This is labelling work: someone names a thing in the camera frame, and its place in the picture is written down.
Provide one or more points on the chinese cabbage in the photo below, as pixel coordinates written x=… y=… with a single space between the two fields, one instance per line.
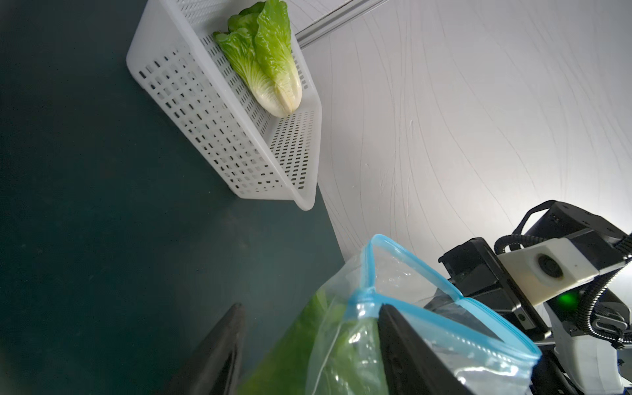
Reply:
x=306 y=350
x=258 y=46

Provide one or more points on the white plastic basket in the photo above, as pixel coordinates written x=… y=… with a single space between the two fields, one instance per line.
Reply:
x=174 y=58

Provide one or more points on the clear blue-zip zipper bag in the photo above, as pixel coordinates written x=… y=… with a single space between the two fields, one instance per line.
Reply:
x=479 y=349

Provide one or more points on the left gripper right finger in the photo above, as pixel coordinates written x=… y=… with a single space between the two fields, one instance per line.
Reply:
x=410 y=366

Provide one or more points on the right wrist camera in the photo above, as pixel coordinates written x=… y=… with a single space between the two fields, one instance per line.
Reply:
x=555 y=266

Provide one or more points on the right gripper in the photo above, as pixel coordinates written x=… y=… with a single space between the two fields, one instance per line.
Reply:
x=478 y=273

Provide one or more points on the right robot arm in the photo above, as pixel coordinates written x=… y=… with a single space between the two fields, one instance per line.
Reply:
x=589 y=324

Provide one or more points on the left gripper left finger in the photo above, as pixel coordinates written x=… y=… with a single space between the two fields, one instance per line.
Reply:
x=214 y=366

